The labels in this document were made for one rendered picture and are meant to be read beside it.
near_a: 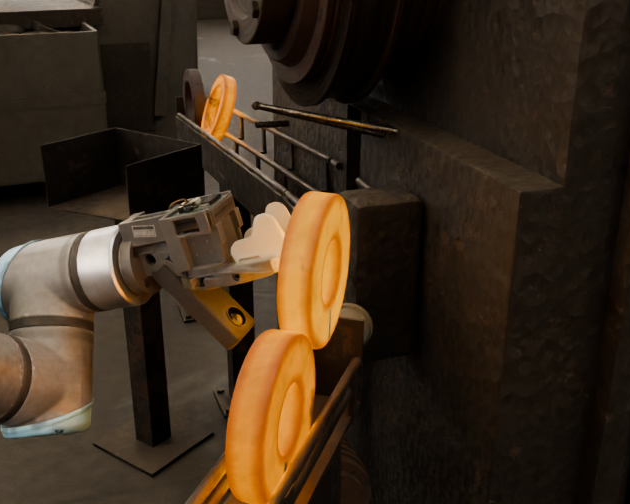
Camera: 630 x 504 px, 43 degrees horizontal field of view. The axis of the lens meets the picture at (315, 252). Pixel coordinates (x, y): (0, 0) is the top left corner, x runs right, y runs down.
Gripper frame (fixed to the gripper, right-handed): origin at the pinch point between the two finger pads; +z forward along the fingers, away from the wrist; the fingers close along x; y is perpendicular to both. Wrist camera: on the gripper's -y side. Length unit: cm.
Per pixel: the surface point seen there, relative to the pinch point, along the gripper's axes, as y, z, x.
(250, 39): 20.5, -15.5, 38.2
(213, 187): -45, -144, 263
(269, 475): -13.0, -2.4, -18.5
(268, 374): -4.5, -0.5, -16.5
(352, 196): -2.4, -3.8, 28.4
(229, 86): 9, -57, 120
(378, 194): -3.3, -0.7, 30.1
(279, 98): 6, -33, 87
